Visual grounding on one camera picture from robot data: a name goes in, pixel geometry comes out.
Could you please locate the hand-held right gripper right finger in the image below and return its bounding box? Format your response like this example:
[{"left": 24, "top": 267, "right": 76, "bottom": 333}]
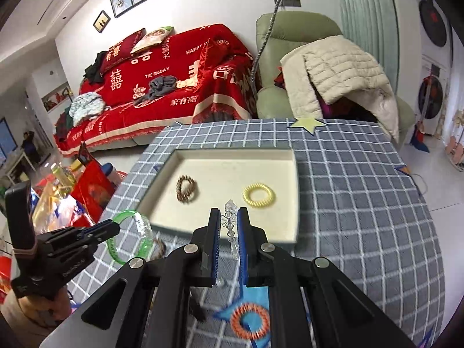
[{"left": 237, "top": 207, "right": 417, "bottom": 348}]

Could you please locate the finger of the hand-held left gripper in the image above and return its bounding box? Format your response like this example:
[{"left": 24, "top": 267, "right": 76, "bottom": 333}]
[
  {"left": 82, "top": 234, "right": 110, "bottom": 251},
  {"left": 77, "top": 220, "right": 121, "bottom": 239}
]

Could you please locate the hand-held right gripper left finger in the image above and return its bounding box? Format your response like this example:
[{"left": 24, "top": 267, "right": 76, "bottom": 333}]
[{"left": 40, "top": 207, "right": 225, "bottom": 348}]

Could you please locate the clear crystal bead chain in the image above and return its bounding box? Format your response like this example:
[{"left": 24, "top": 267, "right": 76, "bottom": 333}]
[{"left": 221, "top": 199, "right": 242, "bottom": 260}]

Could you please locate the green translucent bangle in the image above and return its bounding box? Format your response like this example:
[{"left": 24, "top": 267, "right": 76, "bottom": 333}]
[{"left": 107, "top": 210, "right": 155, "bottom": 264}]

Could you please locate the orange spiral hair tie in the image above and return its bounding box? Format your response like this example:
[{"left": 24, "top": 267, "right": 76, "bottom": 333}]
[{"left": 230, "top": 302, "right": 271, "bottom": 339}]

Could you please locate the cream tray with grey rim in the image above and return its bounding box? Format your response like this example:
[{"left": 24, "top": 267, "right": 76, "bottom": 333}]
[{"left": 139, "top": 148, "right": 300, "bottom": 245}]

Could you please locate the red gift bag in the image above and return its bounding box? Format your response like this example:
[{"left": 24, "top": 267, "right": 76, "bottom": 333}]
[{"left": 70, "top": 159, "right": 118, "bottom": 222}]

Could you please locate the clear plastic bag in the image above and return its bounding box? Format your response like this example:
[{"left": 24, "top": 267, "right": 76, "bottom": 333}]
[{"left": 32, "top": 188, "right": 91, "bottom": 233}]

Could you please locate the blue lidded container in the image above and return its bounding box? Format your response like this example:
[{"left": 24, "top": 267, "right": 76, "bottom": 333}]
[{"left": 101, "top": 165, "right": 121, "bottom": 186}]

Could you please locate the yellow oil bottle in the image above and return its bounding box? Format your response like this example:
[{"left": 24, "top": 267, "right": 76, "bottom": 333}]
[{"left": 51, "top": 165, "right": 78, "bottom": 196}]

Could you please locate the white side table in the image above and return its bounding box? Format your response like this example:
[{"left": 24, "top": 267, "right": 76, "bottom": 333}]
[{"left": 0, "top": 148, "right": 37, "bottom": 185}]

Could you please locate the grey checked tablecloth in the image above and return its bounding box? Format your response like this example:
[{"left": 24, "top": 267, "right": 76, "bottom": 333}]
[{"left": 65, "top": 118, "right": 446, "bottom": 348}]

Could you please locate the white teal patterned cloth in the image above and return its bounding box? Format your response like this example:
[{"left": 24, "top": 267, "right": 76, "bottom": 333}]
[{"left": 69, "top": 92, "right": 106, "bottom": 127}]

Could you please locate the green armchair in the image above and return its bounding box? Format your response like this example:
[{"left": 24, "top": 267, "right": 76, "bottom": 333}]
[{"left": 255, "top": 11, "right": 416, "bottom": 142}]

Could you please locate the grey crumpled cloth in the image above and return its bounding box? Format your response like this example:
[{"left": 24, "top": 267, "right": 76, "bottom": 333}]
[{"left": 134, "top": 75, "right": 178, "bottom": 106}]

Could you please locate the dark clothes pile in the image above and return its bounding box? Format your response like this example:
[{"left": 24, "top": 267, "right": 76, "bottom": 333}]
[{"left": 83, "top": 51, "right": 109, "bottom": 84}]

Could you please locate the purple cloth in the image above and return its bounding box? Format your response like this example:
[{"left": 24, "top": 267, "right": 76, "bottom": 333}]
[{"left": 319, "top": 96, "right": 349, "bottom": 117}]

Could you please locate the red embroidered pillow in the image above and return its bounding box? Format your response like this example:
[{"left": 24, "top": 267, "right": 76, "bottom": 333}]
[{"left": 99, "top": 29, "right": 146, "bottom": 75}]

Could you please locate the red printed sofa cover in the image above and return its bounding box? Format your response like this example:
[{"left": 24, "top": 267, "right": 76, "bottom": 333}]
[{"left": 54, "top": 23, "right": 260, "bottom": 156}]

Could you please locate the red satin cushion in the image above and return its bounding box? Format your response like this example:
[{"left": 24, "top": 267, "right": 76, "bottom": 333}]
[{"left": 197, "top": 38, "right": 233, "bottom": 80}]

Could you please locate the photo printed pillow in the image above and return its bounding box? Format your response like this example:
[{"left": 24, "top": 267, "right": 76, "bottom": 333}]
[{"left": 130, "top": 26, "right": 175, "bottom": 54}]

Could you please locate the beige down jacket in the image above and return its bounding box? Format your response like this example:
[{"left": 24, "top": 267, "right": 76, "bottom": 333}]
[{"left": 280, "top": 35, "right": 399, "bottom": 140}]

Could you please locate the grey gooseneck holder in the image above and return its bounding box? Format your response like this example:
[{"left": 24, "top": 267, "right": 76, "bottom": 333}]
[{"left": 249, "top": 0, "right": 301, "bottom": 97}]

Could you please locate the pink beige ornament stand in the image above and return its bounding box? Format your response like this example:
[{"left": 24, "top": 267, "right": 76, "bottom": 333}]
[{"left": 444, "top": 110, "right": 464, "bottom": 171}]

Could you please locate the white front-load washer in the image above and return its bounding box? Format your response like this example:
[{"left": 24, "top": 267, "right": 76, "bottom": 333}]
[
  {"left": 417, "top": 0, "right": 452, "bottom": 57},
  {"left": 417, "top": 57, "right": 450, "bottom": 135}
]

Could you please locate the teal curtain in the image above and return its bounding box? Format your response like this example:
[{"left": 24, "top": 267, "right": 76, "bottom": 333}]
[{"left": 331, "top": 0, "right": 399, "bottom": 80}]

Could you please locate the brown braided bracelet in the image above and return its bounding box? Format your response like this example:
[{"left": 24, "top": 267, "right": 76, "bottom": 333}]
[{"left": 152, "top": 235, "right": 168, "bottom": 260}]

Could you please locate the yellow spiral hair tie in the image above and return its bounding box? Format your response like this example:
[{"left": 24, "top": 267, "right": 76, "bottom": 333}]
[{"left": 242, "top": 182, "right": 277, "bottom": 209}]

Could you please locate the brown spiral hair tie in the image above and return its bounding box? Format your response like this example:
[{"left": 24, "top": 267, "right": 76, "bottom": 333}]
[{"left": 176, "top": 175, "right": 199, "bottom": 204}]

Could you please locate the small black picture frame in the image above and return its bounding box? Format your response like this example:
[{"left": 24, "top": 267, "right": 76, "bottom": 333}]
[{"left": 93, "top": 10, "right": 110, "bottom": 33}]

